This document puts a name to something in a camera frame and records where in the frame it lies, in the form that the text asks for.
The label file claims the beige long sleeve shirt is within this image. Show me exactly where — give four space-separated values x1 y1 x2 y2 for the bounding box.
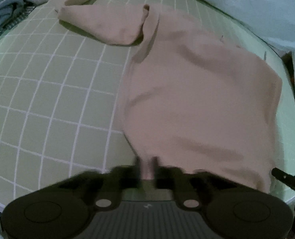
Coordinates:
56 0 282 193

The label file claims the green grid cutting mat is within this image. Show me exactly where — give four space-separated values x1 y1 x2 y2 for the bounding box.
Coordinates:
0 0 295 211

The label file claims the blue checkered shirt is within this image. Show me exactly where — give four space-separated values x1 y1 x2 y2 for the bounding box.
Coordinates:
0 6 36 38

